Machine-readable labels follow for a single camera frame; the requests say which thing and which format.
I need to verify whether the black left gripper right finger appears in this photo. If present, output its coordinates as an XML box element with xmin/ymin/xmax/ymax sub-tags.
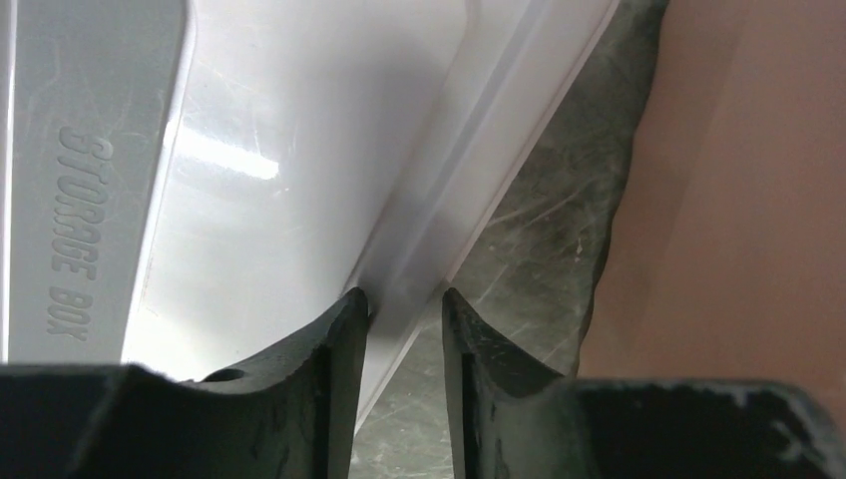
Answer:
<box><xmin>442</xmin><ymin>288</ymin><xmax>845</xmax><ymax>478</ymax></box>

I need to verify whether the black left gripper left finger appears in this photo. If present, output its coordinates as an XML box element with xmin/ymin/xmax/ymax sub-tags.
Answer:
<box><xmin>1</xmin><ymin>288</ymin><xmax>369</xmax><ymax>478</ymax></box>

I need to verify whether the white tub lid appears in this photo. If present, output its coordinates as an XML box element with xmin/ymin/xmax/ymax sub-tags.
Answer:
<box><xmin>1</xmin><ymin>1</ymin><xmax>618</xmax><ymax>419</ymax></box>

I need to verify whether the pink plastic tub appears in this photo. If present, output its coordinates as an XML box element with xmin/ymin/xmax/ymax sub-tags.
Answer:
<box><xmin>579</xmin><ymin>0</ymin><xmax>845</xmax><ymax>424</ymax></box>

